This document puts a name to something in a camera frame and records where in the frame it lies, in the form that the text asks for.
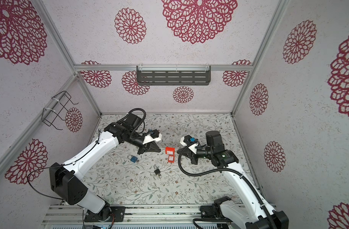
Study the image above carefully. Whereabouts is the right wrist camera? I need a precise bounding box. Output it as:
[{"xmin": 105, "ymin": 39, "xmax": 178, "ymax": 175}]
[{"xmin": 180, "ymin": 135, "xmax": 199, "ymax": 154}]

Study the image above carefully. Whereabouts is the grey metal wall shelf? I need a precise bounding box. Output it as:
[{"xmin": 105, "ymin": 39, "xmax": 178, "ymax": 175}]
[{"xmin": 136, "ymin": 65, "xmax": 211, "ymax": 86}]

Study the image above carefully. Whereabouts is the blue padlock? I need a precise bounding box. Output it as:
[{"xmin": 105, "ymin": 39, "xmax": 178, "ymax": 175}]
[{"xmin": 127, "ymin": 155, "xmax": 140, "ymax": 163}]

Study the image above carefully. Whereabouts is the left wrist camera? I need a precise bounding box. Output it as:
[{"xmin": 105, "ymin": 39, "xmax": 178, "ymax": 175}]
[{"xmin": 143, "ymin": 129, "xmax": 162, "ymax": 145}]

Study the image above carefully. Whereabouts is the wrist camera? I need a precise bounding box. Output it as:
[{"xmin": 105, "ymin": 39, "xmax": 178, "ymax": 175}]
[
  {"xmin": 143, "ymin": 129, "xmax": 162, "ymax": 145},
  {"xmin": 180, "ymin": 135, "xmax": 199, "ymax": 154}
]

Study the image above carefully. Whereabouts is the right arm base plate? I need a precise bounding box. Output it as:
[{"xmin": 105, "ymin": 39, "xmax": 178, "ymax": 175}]
[{"xmin": 199, "ymin": 205, "xmax": 231, "ymax": 222}]

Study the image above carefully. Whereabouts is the red padlock with warning label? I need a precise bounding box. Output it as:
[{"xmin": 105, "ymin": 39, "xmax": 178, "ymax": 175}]
[{"xmin": 162, "ymin": 147, "xmax": 175, "ymax": 155}]

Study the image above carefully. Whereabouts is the red padlock with property label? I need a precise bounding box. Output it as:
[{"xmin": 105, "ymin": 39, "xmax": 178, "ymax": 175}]
[{"xmin": 167, "ymin": 155, "xmax": 175, "ymax": 163}]

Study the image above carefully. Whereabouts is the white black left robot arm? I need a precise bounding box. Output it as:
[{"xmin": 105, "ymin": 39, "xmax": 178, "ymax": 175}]
[{"xmin": 47, "ymin": 108, "xmax": 162, "ymax": 222}]

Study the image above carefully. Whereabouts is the black wire wall basket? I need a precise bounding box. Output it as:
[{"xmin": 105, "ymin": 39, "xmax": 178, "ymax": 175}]
[{"xmin": 41, "ymin": 90, "xmax": 78, "ymax": 131}]

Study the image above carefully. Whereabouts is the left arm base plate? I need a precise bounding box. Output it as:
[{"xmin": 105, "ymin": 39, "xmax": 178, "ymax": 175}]
[{"xmin": 84, "ymin": 206, "xmax": 126, "ymax": 222}]

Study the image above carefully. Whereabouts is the aluminium front rail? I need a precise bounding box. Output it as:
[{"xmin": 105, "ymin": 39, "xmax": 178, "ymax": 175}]
[{"xmin": 41, "ymin": 204, "xmax": 283, "ymax": 225}]

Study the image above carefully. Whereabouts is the black padlock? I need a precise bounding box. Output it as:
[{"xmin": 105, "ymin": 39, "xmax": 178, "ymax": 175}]
[{"xmin": 154, "ymin": 165, "xmax": 162, "ymax": 178}]

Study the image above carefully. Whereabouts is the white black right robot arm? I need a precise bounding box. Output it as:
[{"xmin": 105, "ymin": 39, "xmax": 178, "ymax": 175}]
[{"xmin": 177, "ymin": 131, "xmax": 289, "ymax": 229}]

